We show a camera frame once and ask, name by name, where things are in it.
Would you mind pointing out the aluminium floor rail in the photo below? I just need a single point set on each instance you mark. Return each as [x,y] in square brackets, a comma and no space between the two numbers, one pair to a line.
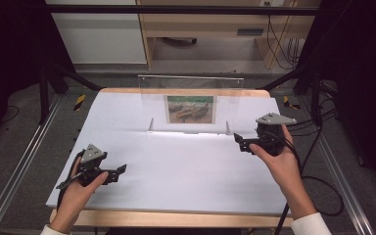
[16,169]
[339,169]

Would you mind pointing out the yellow black tape piece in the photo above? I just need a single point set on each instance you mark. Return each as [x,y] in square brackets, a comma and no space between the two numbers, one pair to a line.
[288,103]
[79,102]

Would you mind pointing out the wooden table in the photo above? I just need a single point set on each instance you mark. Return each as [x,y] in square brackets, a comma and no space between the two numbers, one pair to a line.
[176,218]

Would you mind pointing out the black curtain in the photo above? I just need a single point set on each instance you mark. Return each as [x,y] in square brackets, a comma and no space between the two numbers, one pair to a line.
[9,49]
[362,65]

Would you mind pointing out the person's left hand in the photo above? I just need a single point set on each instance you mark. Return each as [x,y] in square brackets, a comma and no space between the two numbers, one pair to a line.
[78,199]

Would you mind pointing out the black horizontal crossbar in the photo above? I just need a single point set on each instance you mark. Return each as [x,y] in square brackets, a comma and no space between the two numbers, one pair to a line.
[176,9]

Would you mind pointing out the light wooden desk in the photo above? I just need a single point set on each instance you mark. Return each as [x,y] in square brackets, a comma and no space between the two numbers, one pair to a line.
[205,23]

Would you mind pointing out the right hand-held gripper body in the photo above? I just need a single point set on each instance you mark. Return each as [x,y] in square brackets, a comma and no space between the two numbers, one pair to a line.
[271,135]

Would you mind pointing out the grey desk label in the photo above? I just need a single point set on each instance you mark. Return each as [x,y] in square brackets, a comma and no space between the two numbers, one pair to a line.
[250,32]

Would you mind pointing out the white table sheet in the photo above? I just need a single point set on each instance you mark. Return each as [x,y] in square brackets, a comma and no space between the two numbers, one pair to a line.
[176,169]

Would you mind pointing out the white cabinet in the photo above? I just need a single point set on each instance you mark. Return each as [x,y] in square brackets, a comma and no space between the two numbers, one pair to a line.
[101,39]

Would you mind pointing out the painting picture card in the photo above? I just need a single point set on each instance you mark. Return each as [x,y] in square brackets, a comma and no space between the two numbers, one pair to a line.
[191,109]

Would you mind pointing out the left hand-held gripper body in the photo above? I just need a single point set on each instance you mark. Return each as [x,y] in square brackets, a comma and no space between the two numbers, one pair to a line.
[91,163]

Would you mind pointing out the black metal stand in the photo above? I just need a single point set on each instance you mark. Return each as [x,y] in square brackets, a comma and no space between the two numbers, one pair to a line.
[44,94]
[316,98]

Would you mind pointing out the clear acrylic photo frame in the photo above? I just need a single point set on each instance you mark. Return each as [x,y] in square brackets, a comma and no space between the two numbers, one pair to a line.
[189,86]

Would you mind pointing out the person's right hand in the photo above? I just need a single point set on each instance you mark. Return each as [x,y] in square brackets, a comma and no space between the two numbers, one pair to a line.
[284,169]

